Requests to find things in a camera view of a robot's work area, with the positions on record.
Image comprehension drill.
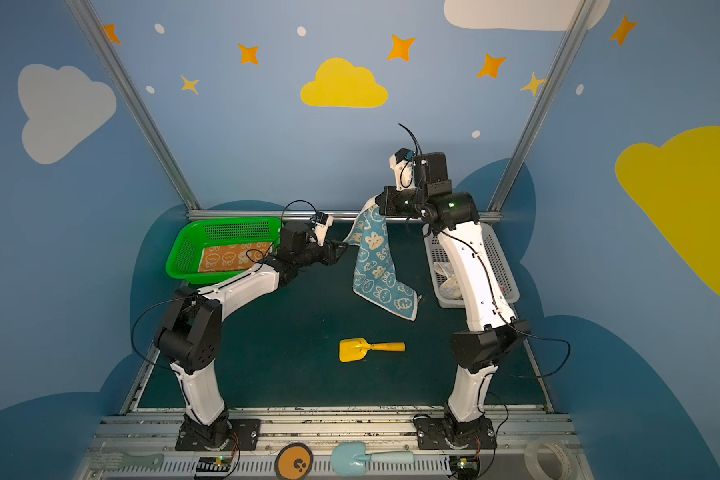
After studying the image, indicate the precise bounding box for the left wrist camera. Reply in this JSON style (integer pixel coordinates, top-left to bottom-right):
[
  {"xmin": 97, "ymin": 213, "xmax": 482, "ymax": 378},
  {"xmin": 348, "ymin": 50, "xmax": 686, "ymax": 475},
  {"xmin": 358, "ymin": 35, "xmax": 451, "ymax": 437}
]
[{"xmin": 311, "ymin": 211, "xmax": 334, "ymax": 246}]

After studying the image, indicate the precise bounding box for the light blue toy shovel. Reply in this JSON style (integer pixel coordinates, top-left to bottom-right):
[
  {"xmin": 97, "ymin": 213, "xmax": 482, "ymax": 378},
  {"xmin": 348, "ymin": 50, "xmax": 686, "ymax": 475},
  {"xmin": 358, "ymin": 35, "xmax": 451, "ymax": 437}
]
[{"xmin": 330, "ymin": 442, "xmax": 415, "ymax": 478}]

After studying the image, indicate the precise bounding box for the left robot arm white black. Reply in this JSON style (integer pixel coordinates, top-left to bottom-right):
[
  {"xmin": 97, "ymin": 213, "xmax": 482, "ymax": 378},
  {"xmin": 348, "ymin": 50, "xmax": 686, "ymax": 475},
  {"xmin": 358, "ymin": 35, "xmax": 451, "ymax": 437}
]
[{"xmin": 154, "ymin": 212, "xmax": 348, "ymax": 451}]

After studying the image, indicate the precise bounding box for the left electronics board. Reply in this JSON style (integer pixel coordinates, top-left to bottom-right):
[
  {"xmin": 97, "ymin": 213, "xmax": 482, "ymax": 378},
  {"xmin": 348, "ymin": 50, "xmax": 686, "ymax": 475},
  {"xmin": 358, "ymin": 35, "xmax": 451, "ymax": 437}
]
[{"xmin": 192, "ymin": 456, "xmax": 234, "ymax": 479}]

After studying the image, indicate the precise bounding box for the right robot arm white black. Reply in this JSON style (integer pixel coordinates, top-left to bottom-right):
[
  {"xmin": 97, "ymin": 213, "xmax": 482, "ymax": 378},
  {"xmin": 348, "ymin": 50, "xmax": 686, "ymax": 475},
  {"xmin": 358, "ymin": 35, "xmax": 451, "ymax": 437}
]
[{"xmin": 375, "ymin": 148, "xmax": 530, "ymax": 448}]

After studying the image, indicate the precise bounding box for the orange black round disc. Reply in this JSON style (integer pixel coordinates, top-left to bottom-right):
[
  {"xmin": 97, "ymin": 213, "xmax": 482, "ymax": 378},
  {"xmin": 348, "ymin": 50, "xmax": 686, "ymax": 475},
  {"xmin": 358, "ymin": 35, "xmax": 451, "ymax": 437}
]
[{"xmin": 274, "ymin": 442, "xmax": 314, "ymax": 480}]

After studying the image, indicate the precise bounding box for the white plastic basket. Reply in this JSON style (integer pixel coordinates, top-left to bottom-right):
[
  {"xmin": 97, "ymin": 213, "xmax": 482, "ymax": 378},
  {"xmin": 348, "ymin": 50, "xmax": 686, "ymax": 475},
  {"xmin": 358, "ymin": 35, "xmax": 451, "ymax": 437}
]
[{"xmin": 422, "ymin": 223, "xmax": 520, "ymax": 309}]

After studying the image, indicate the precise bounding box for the right electronics board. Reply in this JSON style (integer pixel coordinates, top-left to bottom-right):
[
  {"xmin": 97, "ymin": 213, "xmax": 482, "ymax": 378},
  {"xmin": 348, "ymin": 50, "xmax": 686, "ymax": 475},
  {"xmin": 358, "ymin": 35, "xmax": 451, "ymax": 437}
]
[{"xmin": 447, "ymin": 456, "xmax": 481, "ymax": 480}]

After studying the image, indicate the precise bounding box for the electronics board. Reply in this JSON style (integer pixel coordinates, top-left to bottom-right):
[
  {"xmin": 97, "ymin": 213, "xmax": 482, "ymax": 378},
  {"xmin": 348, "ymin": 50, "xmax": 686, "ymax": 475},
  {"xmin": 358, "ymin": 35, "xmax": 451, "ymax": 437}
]
[
  {"xmin": 447, "ymin": 456, "xmax": 481, "ymax": 480},
  {"xmin": 192, "ymin": 456, "xmax": 234, "ymax": 479}
]

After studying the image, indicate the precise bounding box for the yellow toy shovel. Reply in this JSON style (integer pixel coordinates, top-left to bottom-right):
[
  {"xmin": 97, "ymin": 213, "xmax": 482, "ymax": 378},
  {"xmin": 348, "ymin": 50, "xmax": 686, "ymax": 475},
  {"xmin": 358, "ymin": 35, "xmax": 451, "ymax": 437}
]
[{"xmin": 338, "ymin": 338, "xmax": 406, "ymax": 363}]

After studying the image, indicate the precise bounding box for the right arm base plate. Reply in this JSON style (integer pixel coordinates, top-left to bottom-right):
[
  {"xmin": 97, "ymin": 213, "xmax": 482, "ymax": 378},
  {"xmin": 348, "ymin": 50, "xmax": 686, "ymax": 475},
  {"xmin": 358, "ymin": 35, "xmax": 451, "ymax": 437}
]
[{"xmin": 412, "ymin": 414, "xmax": 497, "ymax": 450}]

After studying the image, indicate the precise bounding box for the clear tape roll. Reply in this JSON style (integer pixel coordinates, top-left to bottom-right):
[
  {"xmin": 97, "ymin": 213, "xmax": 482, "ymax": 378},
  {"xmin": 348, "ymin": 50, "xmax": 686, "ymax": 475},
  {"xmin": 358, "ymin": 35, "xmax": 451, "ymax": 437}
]
[{"xmin": 523, "ymin": 438, "xmax": 579, "ymax": 480}]

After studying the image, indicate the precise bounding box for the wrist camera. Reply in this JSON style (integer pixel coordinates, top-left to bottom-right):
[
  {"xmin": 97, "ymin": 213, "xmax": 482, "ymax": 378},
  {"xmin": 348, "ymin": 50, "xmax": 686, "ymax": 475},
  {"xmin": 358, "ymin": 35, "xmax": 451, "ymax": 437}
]
[
  {"xmin": 311, "ymin": 211, "xmax": 334, "ymax": 246},
  {"xmin": 389, "ymin": 148, "xmax": 414, "ymax": 191}
]

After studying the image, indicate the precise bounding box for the beige lettered towel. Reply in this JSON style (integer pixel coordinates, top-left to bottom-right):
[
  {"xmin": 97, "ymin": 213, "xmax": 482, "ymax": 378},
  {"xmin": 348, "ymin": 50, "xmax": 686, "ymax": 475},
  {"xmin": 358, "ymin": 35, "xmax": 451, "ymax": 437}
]
[{"xmin": 433, "ymin": 262, "xmax": 462, "ymax": 300}]

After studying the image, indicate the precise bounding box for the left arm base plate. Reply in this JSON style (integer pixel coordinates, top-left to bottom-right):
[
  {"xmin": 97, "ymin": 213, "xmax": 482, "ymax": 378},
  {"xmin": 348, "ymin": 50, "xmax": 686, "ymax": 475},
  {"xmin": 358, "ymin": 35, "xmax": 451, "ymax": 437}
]
[{"xmin": 175, "ymin": 415, "xmax": 261, "ymax": 452}]

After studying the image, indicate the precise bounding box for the teal patterned towel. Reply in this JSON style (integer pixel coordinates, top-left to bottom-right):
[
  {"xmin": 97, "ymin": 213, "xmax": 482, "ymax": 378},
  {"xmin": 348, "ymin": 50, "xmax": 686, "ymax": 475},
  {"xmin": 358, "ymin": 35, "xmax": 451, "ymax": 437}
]
[{"xmin": 344, "ymin": 198, "xmax": 420, "ymax": 322}]

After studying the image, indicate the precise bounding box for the green plastic basket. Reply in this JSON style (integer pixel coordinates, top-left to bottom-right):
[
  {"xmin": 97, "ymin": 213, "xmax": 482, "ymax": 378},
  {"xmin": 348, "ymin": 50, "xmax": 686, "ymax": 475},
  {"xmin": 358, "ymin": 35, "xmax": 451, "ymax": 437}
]
[{"xmin": 165, "ymin": 217, "xmax": 282, "ymax": 285}]

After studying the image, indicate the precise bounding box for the orange jellyfish pattern towel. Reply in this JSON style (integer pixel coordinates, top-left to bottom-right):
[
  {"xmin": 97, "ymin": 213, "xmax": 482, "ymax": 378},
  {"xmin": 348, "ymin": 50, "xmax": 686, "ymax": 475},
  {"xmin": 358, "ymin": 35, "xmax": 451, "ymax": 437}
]
[{"xmin": 198, "ymin": 242, "xmax": 272, "ymax": 273}]

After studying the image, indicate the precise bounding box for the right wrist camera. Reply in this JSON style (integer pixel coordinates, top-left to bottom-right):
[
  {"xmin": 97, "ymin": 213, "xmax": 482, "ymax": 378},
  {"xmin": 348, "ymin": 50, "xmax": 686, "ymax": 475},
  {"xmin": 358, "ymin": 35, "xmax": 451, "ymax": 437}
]
[{"xmin": 389, "ymin": 148, "xmax": 414, "ymax": 191}]

